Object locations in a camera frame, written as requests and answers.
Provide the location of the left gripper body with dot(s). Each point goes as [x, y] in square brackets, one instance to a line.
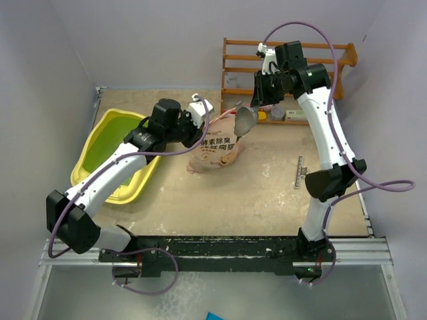
[181, 127]

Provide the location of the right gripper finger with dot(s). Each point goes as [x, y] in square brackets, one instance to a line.
[261, 96]
[263, 80]

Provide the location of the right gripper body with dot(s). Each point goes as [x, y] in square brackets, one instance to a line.
[277, 95]

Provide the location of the silver metal scoop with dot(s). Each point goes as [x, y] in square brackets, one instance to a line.
[246, 118]

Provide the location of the pink cat litter bag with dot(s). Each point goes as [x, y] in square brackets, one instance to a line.
[220, 148]

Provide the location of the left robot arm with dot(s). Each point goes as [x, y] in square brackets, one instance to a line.
[69, 215]

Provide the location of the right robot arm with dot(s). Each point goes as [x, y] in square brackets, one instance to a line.
[339, 167]

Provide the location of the green white box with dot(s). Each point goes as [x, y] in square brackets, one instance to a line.
[295, 115]

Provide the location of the yellow green litter box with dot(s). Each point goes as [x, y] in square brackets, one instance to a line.
[103, 140]

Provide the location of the clear round jar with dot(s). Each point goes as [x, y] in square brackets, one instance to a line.
[277, 113]

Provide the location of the orange wooden shelf rack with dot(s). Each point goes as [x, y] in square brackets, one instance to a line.
[295, 58]

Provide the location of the grey ruler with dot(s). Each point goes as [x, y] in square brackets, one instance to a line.
[301, 172]

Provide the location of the blue object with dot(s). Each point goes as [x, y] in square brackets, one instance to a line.
[212, 316]

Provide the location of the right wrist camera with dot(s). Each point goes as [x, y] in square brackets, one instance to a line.
[268, 57]

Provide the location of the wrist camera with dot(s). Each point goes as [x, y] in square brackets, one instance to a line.
[268, 57]
[198, 109]

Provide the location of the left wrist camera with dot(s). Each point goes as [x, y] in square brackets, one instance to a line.
[198, 109]

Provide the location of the black base frame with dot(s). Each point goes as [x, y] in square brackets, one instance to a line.
[280, 255]

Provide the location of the aluminium rail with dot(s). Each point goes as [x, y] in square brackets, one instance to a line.
[362, 251]

